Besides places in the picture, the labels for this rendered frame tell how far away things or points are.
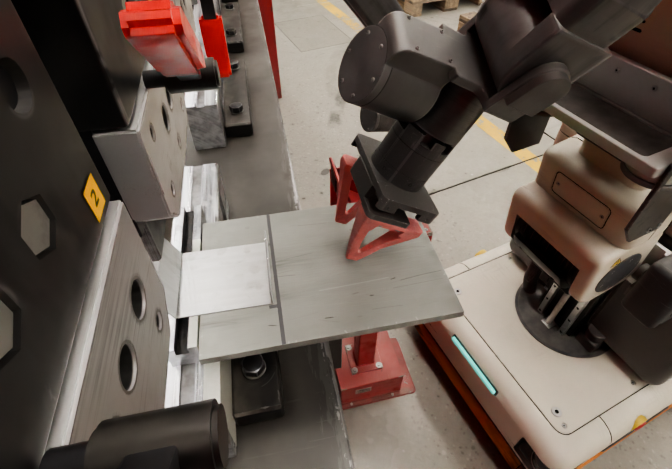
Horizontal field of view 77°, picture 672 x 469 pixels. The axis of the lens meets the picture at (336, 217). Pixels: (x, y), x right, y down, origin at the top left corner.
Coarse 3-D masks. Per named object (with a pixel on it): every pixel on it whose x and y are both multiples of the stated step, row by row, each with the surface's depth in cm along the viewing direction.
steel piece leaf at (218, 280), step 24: (192, 264) 47; (216, 264) 47; (240, 264) 47; (264, 264) 47; (192, 288) 44; (216, 288) 44; (240, 288) 44; (264, 288) 44; (192, 312) 42; (216, 312) 43
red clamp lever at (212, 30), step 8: (200, 0) 40; (208, 0) 40; (208, 8) 41; (208, 16) 41; (216, 16) 41; (200, 24) 41; (208, 24) 41; (216, 24) 41; (208, 32) 42; (216, 32) 42; (224, 32) 43; (208, 40) 42; (216, 40) 42; (224, 40) 43; (208, 48) 43; (216, 48) 43; (224, 48) 43; (208, 56) 44; (216, 56) 43; (224, 56) 44; (224, 64) 44; (224, 72) 45
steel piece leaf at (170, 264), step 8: (168, 248) 46; (176, 248) 47; (168, 256) 45; (176, 256) 46; (160, 264) 43; (168, 264) 44; (176, 264) 46; (160, 272) 42; (168, 272) 44; (176, 272) 45; (168, 280) 43; (176, 280) 45; (168, 288) 43; (176, 288) 44; (168, 296) 42; (176, 296) 44; (168, 304) 42; (176, 304) 43; (168, 312) 41; (176, 312) 42
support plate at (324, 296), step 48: (240, 240) 50; (288, 240) 50; (336, 240) 50; (288, 288) 45; (336, 288) 45; (384, 288) 45; (432, 288) 45; (240, 336) 41; (288, 336) 41; (336, 336) 41
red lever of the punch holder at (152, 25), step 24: (168, 0) 16; (120, 24) 16; (144, 24) 16; (168, 24) 16; (144, 48) 17; (168, 48) 17; (192, 48) 18; (144, 72) 24; (168, 72) 20; (192, 72) 21; (216, 72) 24
